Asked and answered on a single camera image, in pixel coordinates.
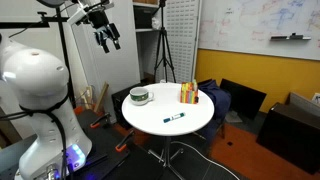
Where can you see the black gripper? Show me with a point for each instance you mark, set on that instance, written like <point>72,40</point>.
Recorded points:
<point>98,18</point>

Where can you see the teal marker pen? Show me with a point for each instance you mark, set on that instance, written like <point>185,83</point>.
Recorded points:
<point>174,117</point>

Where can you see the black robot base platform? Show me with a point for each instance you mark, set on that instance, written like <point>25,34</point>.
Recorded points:
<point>106,150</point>

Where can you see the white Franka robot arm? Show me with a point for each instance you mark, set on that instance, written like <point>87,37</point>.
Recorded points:
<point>36,76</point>

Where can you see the green and white cup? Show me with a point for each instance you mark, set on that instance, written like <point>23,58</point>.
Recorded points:
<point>139,96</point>

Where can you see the black stand with crossbar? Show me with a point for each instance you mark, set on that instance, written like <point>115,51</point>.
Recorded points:
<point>63,50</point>

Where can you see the wooden sticks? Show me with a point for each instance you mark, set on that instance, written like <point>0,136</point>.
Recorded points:
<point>100,98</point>

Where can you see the black box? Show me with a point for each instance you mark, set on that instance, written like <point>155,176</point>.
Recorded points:
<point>118,106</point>

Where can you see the round white table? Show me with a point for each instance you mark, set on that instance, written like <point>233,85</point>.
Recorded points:
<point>166,110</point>

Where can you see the colourful striped block box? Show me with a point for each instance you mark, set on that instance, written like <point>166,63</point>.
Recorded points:
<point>189,94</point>

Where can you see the blue cloth covered chair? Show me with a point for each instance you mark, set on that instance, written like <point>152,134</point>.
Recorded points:
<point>216,96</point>

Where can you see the black flat panel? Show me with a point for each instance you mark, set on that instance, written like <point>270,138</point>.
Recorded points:
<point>245,98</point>

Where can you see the whiteboard tray with eraser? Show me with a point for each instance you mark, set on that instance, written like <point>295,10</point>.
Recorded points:
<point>290,37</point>

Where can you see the black cabinet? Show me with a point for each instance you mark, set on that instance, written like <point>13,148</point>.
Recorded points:
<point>290,136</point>

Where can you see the grey board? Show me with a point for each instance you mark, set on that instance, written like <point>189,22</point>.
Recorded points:
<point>305,103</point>

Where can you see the wall whiteboard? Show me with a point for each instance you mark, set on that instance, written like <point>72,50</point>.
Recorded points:
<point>253,23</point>

